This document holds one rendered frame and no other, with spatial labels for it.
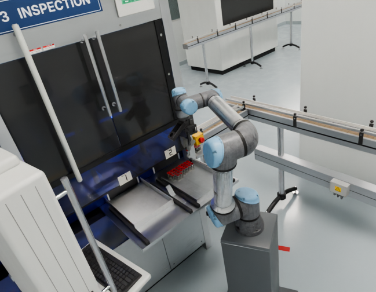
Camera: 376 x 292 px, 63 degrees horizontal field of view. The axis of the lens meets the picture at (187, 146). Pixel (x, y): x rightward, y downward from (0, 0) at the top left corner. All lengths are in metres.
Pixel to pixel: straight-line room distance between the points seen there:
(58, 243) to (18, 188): 0.25
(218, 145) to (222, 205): 0.36
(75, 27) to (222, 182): 0.95
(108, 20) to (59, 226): 0.97
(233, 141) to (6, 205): 0.78
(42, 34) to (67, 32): 0.11
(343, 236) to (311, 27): 1.68
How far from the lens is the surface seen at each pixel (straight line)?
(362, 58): 2.69
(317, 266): 2.58
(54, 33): 1.53
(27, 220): 1.07
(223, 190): 1.35
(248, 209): 1.54
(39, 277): 1.18
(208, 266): 2.57
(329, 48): 2.78
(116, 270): 1.62
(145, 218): 1.69
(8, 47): 1.48
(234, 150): 1.19
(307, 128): 2.33
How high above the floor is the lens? 2.00
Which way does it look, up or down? 29 degrees down
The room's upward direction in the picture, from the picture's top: 11 degrees counter-clockwise
